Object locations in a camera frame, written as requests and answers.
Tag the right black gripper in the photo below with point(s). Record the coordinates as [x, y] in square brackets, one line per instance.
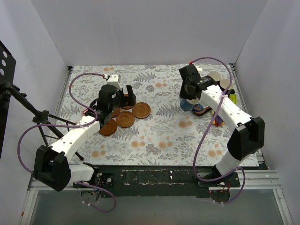
[184, 93]

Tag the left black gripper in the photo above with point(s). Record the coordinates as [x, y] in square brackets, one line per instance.
[124, 97]

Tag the blue mug white inside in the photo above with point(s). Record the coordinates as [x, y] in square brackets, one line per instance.
[190, 105]

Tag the dark wooden coaster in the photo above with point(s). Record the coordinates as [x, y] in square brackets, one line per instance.
[109, 128]

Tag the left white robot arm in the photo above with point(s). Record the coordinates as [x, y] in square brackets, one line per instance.
[52, 163]

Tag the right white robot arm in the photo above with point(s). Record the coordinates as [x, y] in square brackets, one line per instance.
[247, 132]

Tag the pink floral mug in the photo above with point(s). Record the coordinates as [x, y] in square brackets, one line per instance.
[199, 110]

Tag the black tray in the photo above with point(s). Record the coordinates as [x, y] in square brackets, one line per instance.
[203, 111]

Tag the green mug back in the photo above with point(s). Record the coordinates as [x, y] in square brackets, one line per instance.
[215, 75]

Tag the floral table mat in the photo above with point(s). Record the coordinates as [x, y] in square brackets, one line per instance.
[168, 136]

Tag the black mug white inside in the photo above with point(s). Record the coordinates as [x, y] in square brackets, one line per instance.
[226, 83]

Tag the colourful toy pile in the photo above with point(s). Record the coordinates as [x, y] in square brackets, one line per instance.
[218, 121]

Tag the yellow green toy block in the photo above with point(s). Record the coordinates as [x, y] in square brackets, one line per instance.
[233, 97]

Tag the black tripod stand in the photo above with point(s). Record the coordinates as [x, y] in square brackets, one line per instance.
[39, 117]

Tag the black perforated panel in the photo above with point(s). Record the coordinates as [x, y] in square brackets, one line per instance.
[7, 71]

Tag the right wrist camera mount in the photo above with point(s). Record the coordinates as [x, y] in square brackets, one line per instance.
[199, 69]

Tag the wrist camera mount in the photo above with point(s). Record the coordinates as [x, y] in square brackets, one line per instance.
[114, 80]
[199, 69]

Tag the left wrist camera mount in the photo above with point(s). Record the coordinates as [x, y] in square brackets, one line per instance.
[114, 80]

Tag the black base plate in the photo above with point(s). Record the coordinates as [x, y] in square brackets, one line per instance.
[141, 180]

